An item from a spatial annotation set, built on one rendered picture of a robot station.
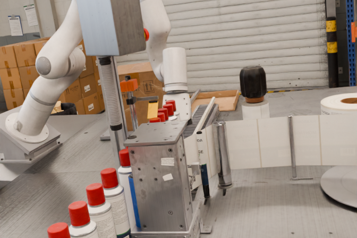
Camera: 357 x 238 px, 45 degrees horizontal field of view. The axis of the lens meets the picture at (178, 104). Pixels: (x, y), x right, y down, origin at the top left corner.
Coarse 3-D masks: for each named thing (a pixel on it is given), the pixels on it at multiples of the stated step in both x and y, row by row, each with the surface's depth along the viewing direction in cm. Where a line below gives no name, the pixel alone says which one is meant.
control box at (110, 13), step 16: (80, 0) 121; (96, 0) 115; (112, 0) 111; (128, 0) 114; (80, 16) 123; (96, 16) 117; (112, 16) 112; (128, 16) 115; (96, 32) 119; (112, 32) 114; (128, 32) 115; (96, 48) 121; (112, 48) 116; (128, 48) 116; (144, 48) 120
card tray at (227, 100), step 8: (192, 96) 246; (200, 96) 252; (208, 96) 251; (216, 96) 250; (224, 96) 249; (232, 96) 248; (192, 104) 242; (200, 104) 240; (224, 104) 233; (232, 104) 230; (192, 112) 225
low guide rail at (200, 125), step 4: (212, 100) 210; (212, 104) 208; (208, 108) 196; (208, 112) 194; (204, 116) 184; (200, 120) 179; (204, 120) 182; (200, 124) 174; (196, 128) 169; (200, 128) 173; (196, 132) 164
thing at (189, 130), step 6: (198, 108) 213; (204, 108) 211; (198, 114) 202; (210, 114) 200; (192, 120) 194; (198, 120) 193; (186, 126) 185; (192, 126) 184; (204, 126) 182; (186, 132) 177; (192, 132) 176
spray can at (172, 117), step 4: (168, 104) 141; (168, 108) 139; (172, 108) 140; (168, 112) 139; (172, 112) 140; (168, 116) 140; (172, 116) 140; (176, 116) 141; (172, 120) 139; (176, 120) 140
